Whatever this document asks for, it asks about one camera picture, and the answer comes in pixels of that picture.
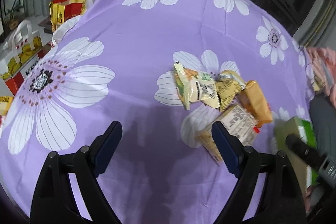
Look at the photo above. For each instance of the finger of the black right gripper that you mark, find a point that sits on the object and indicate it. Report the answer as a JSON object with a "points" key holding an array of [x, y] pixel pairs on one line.
{"points": [[306, 153]]}

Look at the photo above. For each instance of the dark grey sofa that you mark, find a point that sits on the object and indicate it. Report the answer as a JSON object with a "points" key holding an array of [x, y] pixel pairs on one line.
{"points": [[322, 115]]}

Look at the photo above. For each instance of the pink clothes pile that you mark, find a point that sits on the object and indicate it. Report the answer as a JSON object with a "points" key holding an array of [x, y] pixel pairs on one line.
{"points": [[323, 67]]}

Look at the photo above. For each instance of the orange snack packet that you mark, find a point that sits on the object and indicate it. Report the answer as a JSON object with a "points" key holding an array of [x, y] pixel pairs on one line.
{"points": [[253, 100]]}

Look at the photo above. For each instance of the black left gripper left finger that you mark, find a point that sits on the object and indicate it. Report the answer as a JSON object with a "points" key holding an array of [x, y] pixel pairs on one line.
{"points": [[53, 199]]}

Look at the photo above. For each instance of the yellow snack packet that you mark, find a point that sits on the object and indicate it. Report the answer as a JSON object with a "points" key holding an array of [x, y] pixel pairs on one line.
{"points": [[229, 84]]}

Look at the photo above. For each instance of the purple floral cloth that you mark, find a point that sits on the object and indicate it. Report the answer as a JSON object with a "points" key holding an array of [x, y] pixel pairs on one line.
{"points": [[116, 64]]}

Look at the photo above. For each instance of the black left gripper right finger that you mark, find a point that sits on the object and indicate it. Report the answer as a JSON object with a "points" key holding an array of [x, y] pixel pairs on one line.
{"points": [[281, 200]]}

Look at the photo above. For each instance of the beige red-edged snack packet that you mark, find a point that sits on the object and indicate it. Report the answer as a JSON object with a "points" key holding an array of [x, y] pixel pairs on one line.
{"points": [[238, 122]]}

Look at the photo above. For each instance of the green-orange snack packet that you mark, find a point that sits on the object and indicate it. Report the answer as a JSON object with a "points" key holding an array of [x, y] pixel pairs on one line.
{"points": [[194, 86]]}

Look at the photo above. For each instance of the green cardboard box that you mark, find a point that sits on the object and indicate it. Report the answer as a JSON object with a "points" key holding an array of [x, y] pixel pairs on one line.
{"points": [[304, 130]]}

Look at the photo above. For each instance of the red yellow paper bag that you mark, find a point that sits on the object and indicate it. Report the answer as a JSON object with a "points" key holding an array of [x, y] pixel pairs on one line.
{"points": [[62, 10]]}

